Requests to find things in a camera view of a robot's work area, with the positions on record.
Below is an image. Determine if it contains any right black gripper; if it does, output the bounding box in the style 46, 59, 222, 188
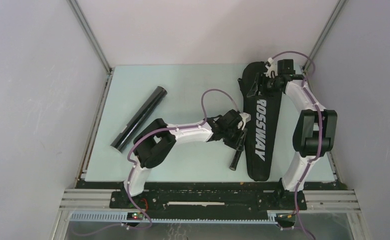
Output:
248, 72, 282, 101

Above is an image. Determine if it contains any black racket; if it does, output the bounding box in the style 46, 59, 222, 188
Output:
229, 147, 244, 171

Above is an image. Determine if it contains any black racket bag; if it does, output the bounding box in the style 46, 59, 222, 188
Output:
238, 61, 282, 182

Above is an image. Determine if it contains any black shuttlecock tube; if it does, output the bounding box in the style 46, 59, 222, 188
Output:
110, 86, 167, 153

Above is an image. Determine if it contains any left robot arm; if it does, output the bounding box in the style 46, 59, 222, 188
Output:
121, 109, 251, 208

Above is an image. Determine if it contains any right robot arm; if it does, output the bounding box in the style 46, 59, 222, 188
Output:
246, 58, 337, 209

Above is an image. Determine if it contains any right controller board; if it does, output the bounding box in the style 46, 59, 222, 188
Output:
275, 214, 296, 222

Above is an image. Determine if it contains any controller board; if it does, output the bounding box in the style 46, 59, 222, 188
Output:
126, 212, 145, 221
275, 214, 296, 222

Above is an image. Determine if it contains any left controller board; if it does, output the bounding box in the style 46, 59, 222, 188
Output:
126, 212, 145, 221

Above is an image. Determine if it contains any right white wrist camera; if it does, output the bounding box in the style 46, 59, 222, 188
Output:
265, 57, 278, 79

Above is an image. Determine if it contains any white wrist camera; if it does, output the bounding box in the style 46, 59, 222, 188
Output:
238, 112, 251, 130
265, 57, 278, 79

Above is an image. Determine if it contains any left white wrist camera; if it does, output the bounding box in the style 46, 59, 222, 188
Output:
238, 112, 251, 130

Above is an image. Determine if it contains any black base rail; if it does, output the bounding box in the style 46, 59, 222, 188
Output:
76, 180, 343, 220

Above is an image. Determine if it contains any right aluminium frame post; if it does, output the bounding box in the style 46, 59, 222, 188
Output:
303, 0, 348, 70

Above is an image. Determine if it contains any aluminium frame post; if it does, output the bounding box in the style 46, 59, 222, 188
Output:
66, 0, 113, 75
303, 0, 348, 70

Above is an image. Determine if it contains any left aluminium frame post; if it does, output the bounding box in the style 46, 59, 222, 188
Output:
66, 0, 113, 75

